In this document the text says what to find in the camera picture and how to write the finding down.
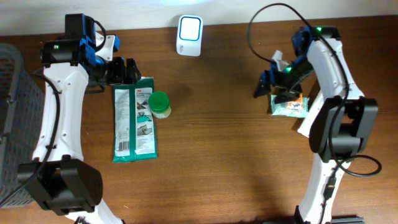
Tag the white tube with gold cap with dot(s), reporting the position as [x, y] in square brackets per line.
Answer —
[306, 125]

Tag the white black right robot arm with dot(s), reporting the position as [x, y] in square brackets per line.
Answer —
[338, 124]

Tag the white barcode scanner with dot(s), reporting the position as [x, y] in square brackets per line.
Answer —
[189, 35]

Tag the dark grey plastic basket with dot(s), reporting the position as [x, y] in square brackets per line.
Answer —
[22, 105]

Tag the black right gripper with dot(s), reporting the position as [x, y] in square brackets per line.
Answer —
[291, 91]

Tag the small orange juice carton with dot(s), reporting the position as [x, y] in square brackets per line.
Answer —
[295, 105]

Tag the green lid glass jar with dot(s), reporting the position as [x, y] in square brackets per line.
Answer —
[159, 104]

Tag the green 3M cloth package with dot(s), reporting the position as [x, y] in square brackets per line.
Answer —
[134, 128]

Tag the teal wet wipes pack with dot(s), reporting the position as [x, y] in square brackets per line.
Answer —
[280, 110]

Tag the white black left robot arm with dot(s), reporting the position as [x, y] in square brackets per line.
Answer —
[82, 61]

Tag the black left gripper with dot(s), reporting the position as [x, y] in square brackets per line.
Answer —
[120, 78]

